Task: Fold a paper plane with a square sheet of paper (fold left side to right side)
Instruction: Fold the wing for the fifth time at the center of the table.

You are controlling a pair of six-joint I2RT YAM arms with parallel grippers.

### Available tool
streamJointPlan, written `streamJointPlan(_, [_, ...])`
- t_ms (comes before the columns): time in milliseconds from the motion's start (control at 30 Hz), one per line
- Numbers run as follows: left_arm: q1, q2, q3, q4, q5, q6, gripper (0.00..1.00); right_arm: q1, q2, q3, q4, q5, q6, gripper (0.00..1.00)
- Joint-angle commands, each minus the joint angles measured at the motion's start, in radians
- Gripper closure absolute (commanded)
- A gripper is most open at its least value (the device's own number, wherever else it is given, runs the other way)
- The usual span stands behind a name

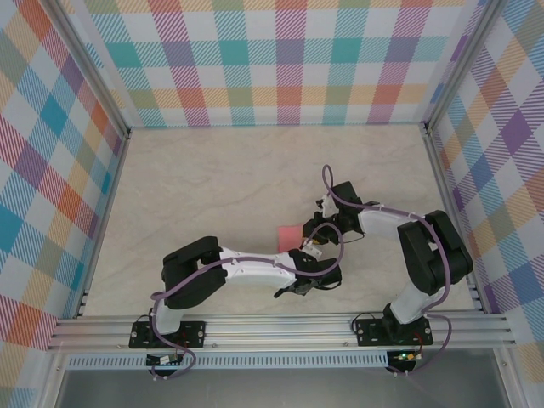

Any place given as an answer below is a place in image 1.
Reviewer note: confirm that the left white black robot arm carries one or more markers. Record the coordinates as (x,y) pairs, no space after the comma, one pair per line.
(255,272)

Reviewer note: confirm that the pink cloth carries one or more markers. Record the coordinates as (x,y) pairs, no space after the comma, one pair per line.
(289,238)

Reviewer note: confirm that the aluminium side rail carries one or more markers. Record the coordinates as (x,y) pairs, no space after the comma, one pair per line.
(476,297)
(84,297)

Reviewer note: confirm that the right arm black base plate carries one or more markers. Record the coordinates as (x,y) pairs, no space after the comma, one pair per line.
(370,333)

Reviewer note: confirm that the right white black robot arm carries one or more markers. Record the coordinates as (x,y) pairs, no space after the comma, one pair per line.
(382,223)

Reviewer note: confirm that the aluminium frame post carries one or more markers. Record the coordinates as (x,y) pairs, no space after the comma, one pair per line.
(462,64)
(95,72)

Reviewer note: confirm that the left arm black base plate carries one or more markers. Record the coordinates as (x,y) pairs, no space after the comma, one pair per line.
(193,333)

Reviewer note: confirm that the aluminium mounting rail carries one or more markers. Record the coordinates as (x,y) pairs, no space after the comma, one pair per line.
(276,331)

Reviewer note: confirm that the grey metal lower shelf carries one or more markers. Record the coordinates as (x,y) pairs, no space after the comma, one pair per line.
(276,391)

